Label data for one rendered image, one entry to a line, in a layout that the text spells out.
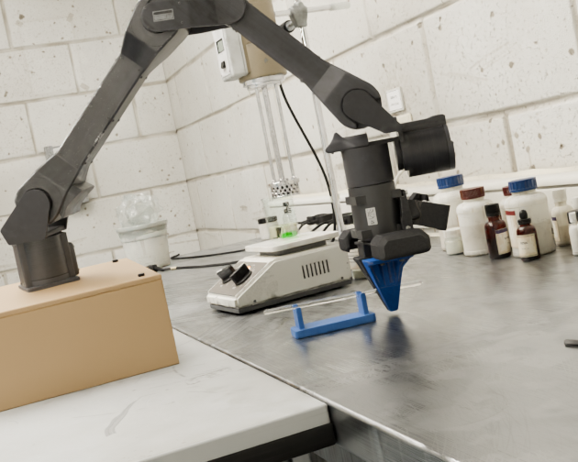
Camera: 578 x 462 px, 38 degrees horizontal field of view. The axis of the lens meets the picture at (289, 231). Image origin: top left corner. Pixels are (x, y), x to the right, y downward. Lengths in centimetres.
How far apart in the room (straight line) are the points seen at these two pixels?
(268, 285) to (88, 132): 38
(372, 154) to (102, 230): 281
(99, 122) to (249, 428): 48
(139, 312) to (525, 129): 83
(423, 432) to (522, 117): 101
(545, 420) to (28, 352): 58
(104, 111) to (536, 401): 62
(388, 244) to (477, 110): 76
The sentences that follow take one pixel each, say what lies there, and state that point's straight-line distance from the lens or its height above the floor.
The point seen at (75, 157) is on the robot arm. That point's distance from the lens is 106.
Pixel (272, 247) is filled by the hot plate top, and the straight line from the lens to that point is 128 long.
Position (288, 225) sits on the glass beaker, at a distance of 134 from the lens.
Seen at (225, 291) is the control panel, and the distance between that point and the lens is 130.
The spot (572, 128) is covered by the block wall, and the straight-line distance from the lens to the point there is 146.
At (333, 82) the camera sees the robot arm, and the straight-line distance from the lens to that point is 100.
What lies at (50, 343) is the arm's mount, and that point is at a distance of 98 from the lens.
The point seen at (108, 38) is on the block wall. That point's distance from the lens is 384.
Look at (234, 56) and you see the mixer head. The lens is 176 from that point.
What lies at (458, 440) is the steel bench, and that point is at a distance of 59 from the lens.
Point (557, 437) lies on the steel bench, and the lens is 58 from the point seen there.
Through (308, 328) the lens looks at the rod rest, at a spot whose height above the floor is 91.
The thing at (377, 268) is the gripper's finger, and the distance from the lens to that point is 101.
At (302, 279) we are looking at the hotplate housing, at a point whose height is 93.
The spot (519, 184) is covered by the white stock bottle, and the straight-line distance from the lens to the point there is 131.
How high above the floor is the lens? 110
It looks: 4 degrees down
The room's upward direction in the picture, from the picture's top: 11 degrees counter-clockwise
